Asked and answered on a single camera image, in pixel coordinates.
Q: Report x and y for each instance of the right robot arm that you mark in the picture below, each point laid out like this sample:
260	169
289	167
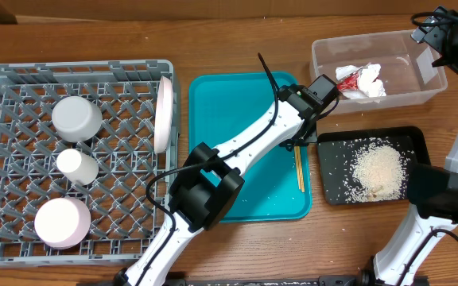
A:
432	192

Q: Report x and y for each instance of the teal plastic serving tray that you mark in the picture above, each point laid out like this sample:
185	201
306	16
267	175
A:
222	106

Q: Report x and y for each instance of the cream white cup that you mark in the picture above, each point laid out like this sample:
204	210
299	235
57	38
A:
78	167

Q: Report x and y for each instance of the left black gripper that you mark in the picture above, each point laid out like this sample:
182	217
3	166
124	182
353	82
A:
311	137

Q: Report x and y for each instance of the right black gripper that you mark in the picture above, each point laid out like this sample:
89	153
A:
432	35

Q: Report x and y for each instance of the clear plastic waste bin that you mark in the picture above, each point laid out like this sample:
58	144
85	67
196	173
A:
406	67

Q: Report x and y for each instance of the large white plate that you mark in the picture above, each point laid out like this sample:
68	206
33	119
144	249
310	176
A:
163	115

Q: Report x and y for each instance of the red snack wrapper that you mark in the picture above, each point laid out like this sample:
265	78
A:
349	83

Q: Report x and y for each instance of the grey white small bowl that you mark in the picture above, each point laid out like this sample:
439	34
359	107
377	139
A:
76	119

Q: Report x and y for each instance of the black rectangular tray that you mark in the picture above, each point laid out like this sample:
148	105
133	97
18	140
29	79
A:
333	150

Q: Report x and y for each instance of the pink shallow bowl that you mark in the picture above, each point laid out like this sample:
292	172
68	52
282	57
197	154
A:
62	223

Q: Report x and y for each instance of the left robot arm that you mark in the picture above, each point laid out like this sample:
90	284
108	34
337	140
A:
206	187

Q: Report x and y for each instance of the grey plastic dish rack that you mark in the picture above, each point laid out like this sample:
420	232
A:
123	222

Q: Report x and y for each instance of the white napkin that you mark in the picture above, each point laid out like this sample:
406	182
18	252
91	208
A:
370	85

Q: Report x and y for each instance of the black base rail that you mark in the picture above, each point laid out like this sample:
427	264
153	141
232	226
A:
343	280

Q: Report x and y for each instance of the pile of white rice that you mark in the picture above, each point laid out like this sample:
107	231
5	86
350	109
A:
376	171

